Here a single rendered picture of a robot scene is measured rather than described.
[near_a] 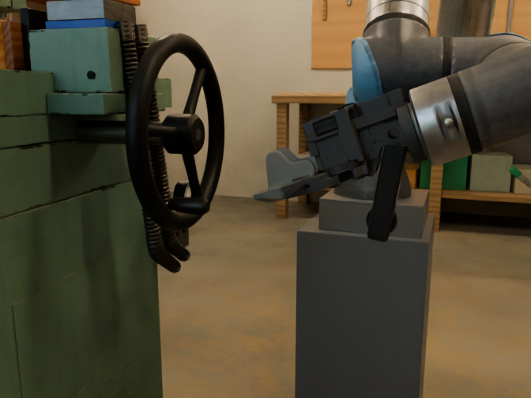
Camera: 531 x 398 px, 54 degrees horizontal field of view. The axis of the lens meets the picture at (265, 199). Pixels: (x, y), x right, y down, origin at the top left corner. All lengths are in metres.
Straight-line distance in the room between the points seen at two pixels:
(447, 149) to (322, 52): 3.56
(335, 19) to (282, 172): 3.52
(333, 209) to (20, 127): 0.72
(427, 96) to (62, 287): 0.60
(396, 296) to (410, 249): 0.12
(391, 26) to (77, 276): 0.60
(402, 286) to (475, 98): 0.72
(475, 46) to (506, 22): 3.31
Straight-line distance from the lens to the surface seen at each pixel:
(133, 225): 1.02
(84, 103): 0.78
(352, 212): 1.22
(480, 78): 0.58
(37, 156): 0.80
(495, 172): 3.59
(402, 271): 1.21
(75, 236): 0.88
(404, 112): 0.59
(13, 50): 0.88
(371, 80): 0.68
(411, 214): 1.21
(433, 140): 0.57
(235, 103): 4.35
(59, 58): 0.83
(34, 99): 0.80
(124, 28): 0.80
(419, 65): 0.68
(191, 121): 0.77
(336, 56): 4.08
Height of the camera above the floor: 0.87
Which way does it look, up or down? 12 degrees down
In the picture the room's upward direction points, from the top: straight up
